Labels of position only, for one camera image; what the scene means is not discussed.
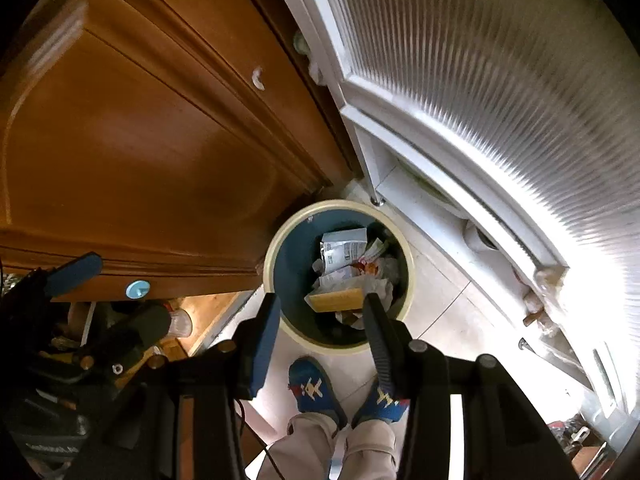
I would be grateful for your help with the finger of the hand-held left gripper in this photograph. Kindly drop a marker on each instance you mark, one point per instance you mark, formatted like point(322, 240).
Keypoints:
point(145, 325)
point(75, 275)

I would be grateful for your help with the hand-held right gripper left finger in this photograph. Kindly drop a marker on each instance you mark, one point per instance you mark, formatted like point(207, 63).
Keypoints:
point(262, 345)

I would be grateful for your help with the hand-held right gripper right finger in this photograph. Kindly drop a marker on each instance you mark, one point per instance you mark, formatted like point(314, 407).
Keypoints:
point(377, 345)

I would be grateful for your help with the yellow cardboard box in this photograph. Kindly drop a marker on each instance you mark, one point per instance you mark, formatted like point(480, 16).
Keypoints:
point(335, 301)

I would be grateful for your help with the cream and teal trash bin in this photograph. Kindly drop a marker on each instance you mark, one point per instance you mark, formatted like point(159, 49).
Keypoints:
point(290, 260)

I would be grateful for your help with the silver and white plastic pouch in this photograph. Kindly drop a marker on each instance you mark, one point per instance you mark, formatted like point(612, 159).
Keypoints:
point(342, 247)

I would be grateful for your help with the clear plastic cup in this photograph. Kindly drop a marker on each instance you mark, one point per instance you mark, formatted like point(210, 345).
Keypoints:
point(180, 322)

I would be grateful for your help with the blue round knob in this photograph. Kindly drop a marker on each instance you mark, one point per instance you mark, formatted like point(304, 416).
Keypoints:
point(137, 290)

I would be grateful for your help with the person's right blue slipper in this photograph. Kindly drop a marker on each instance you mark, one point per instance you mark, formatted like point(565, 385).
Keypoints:
point(382, 400)

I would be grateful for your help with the person's blue slipper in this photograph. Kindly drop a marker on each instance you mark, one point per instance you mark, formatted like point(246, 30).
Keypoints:
point(312, 390)
point(382, 400)

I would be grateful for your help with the person's left blue slipper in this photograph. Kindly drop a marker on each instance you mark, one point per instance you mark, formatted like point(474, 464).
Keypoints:
point(312, 390)

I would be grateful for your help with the person's right leg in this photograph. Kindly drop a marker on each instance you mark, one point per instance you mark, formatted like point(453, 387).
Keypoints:
point(370, 452)

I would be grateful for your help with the person's leg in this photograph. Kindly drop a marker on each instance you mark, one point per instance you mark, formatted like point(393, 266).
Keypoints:
point(300, 450)
point(370, 452)

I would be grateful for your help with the person's left leg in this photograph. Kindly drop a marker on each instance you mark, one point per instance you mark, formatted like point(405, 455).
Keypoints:
point(300, 450)

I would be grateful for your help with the wooden cabinet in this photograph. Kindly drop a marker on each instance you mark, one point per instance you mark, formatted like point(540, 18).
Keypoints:
point(150, 135)

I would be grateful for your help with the small white hook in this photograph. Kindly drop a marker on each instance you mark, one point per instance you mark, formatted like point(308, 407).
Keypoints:
point(257, 80)

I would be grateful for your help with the white ribbed glass door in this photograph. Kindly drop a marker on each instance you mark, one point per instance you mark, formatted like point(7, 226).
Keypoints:
point(475, 85)

